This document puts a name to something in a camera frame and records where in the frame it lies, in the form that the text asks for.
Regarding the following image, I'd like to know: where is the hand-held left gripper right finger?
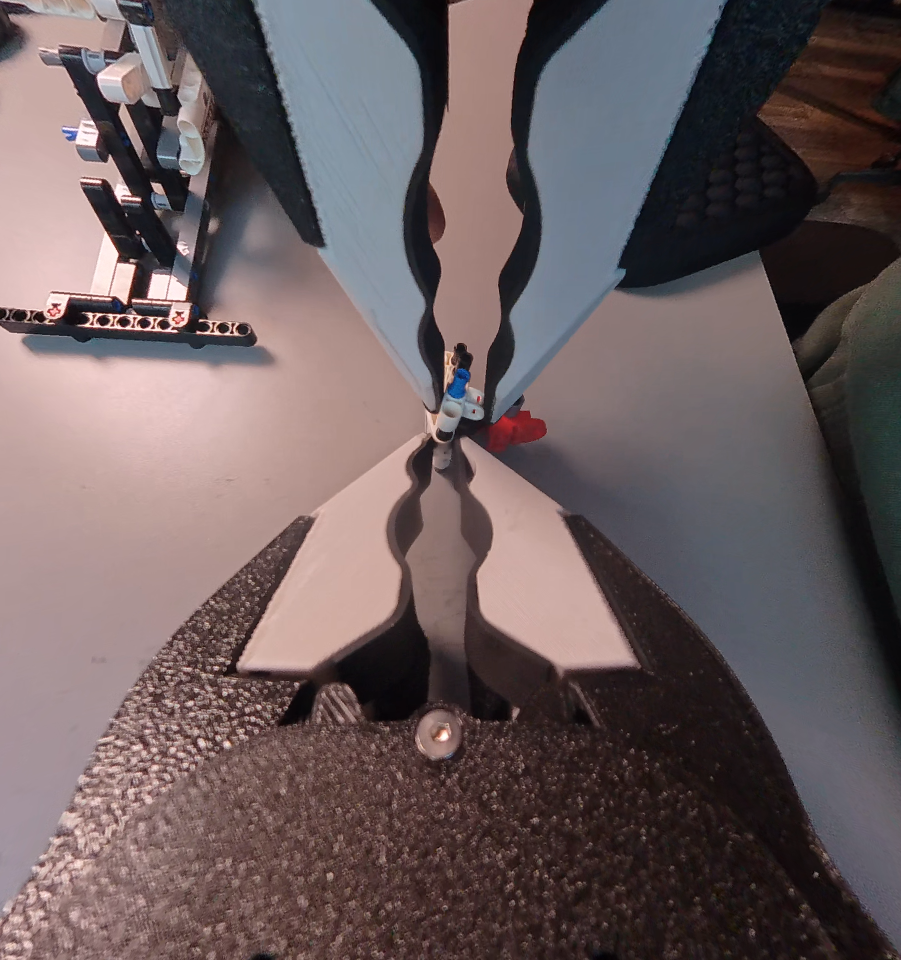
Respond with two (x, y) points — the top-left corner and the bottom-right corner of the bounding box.
(451, 435), (645, 706)

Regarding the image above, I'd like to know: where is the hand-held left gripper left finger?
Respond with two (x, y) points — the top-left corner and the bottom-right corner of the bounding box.
(235, 432), (440, 706)

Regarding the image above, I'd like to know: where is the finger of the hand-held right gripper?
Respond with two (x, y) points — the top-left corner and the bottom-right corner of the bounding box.
(253, 0), (455, 409)
(485, 0), (732, 400)

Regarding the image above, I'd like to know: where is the red white black brick subassembly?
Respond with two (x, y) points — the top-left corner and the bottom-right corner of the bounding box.
(421, 398), (549, 478)

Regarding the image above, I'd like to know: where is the small white blue brick piece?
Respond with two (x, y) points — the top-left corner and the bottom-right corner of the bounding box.
(428, 345), (489, 436)

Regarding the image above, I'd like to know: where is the grey desk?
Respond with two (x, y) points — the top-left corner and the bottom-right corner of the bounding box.
(0, 0), (901, 931)

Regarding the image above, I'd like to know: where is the person's right hand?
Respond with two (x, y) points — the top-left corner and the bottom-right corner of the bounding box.
(421, 177), (452, 244)

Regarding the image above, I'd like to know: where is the black mesh office chair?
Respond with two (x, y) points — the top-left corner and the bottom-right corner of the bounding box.
(631, 120), (822, 294)

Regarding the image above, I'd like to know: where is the partly built toy brick vehicle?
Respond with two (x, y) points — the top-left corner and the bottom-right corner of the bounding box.
(0, 0), (260, 349)

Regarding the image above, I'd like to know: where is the person's green sweater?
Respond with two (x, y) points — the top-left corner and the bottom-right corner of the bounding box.
(796, 240), (901, 706)

